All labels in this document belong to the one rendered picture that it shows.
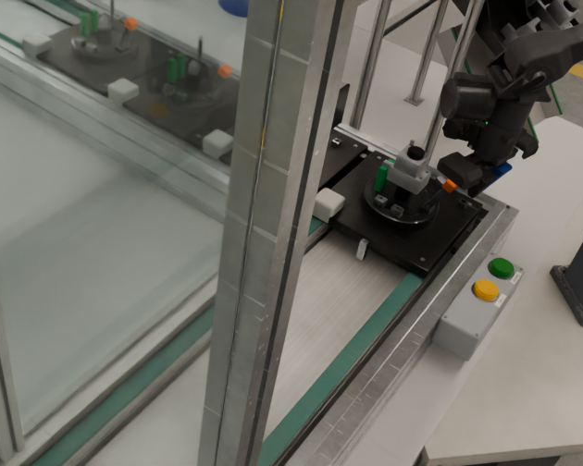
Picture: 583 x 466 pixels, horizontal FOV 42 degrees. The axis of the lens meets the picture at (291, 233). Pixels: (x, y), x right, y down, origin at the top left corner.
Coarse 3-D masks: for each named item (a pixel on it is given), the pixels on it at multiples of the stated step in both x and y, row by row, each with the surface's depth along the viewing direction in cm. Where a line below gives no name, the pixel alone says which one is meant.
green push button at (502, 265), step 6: (498, 258) 131; (492, 264) 130; (498, 264) 130; (504, 264) 130; (510, 264) 130; (492, 270) 129; (498, 270) 129; (504, 270) 129; (510, 270) 129; (504, 276) 129
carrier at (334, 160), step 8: (336, 136) 151; (344, 136) 152; (328, 144) 149; (344, 144) 150; (352, 144) 150; (360, 144) 150; (328, 152) 147; (336, 152) 147; (344, 152) 148; (352, 152) 148; (360, 152) 149; (328, 160) 145; (336, 160) 145; (344, 160) 146; (352, 160) 146; (328, 168) 143; (336, 168) 143; (344, 168) 145; (328, 176) 141; (336, 176) 143; (320, 184) 139; (328, 184) 141
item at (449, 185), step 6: (438, 180) 130; (444, 180) 130; (450, 180) 128; (444, 186) 129; (450, 186) 128; (456, 186) 129; (438, 192) 131; (444, 192) 130; (450, 192) 129; (432, 198) 132; (438, 198) 131; (426, 204) 134; (432, 204) 133
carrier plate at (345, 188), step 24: (360, 168) 145; (336, 192) 138; (360, 192) 139; (456, 192) 143; (336, 216) 133; (360, 216) 134; (456, 216) 138; (384, 240) 130; (408, 240) 131; (432, 240) 132; (408, 264) 128; (432, 264) 128
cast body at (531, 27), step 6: (534, 18) 135; (510, 24) 138; (528, 24) 133; (534, 24) 134; (540, 24) 133; (546, 24) 133; (504, 30) 138; (510, 30) 137; (516, 30) 136; (522, 30) 134; (528, 30) 133; (534, 30) 133; (540, 30) 132; (546, 30) 133; (504, 36) 139; (510, 36) 136; (516, 36) 135; (504, 42) 137; (510, 42) 136
